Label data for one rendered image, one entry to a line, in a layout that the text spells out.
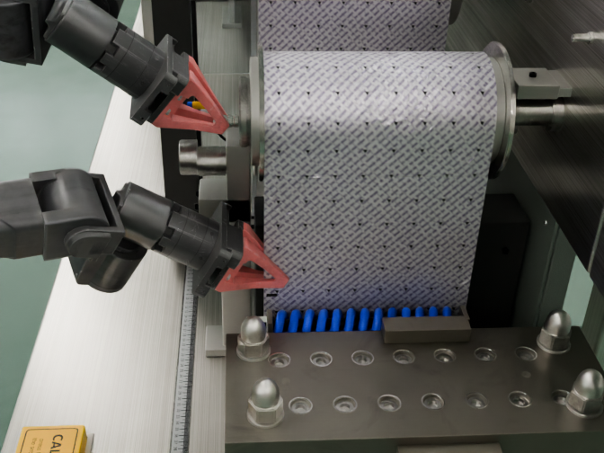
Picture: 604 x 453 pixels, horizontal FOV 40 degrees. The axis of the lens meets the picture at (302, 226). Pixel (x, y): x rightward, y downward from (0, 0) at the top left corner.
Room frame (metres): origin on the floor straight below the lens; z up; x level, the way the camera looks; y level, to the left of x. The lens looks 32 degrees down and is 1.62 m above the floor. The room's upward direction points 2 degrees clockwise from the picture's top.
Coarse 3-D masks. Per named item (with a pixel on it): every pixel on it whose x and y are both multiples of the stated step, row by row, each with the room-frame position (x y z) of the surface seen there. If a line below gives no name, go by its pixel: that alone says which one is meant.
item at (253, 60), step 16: (256, 64) 0.80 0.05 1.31; (496, 64) 0.82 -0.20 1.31; (256, 80) 0.78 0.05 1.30; (496, 80) 0.80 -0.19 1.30; (256, 96) 0.76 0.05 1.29; (256, 112) 0.76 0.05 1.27; (256, 128) 0.75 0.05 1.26; (496, 128) 0.77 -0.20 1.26; (256, 144) 0.75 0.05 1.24; (496, 144) 0.77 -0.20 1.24; (256, 160) 0.76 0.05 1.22
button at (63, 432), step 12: (24, 432) 0.65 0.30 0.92; (36, 432) 0.65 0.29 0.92; (48, 432) 0.65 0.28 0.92; (60, 432) 0.65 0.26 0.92; (72, 432) 0.65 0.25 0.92; (84, 432) 0.66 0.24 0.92; (24, 444) 0.63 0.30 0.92; (36, 444) 0.63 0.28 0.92; (48, 444) 0.63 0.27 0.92; (60, 444) 0.63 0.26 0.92; (72, 444) 0.64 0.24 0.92; (84, 444) 0.65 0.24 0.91
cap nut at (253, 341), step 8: (248, 320) 0.68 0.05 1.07; (256, 320) 0.68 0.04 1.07; (248, 328) 0.67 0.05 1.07; (256, 328) 0.67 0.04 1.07; (264, 328) 0.67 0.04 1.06; (240, 336) 0.68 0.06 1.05; (248, 336) 0.67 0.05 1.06; (256, 336) 0.67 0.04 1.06; (264, 336) 0.67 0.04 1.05; (240, 344) 0.67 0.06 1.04; (248, 344) 0.66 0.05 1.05; (256, 344) 0.66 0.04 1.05; (264, 344) 0.67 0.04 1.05; (240, 352) 0.67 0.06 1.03; (248, 352) 0.66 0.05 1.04; (256, 352) 0.66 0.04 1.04; (264, 352) 0.67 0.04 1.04; (248, 360) 0.66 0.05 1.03; (256, 360) 0.66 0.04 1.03
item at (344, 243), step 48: (288, 192) 0.75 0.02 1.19; (336, 192) 0.75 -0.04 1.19; (384, 192) 0.76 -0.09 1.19; (432, 192) 0.76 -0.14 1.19; (480, 192) 0.77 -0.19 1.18; (288, 240) 0.75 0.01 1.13; (336, 240) 0.75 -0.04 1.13; (384, 240) 0.76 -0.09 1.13; (432, 240) 0.76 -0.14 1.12; (288, 288) 0.75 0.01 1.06; (336, 288) 0.75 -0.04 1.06; (384, 288) 0.76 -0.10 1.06; (432, 288) 0.76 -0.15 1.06
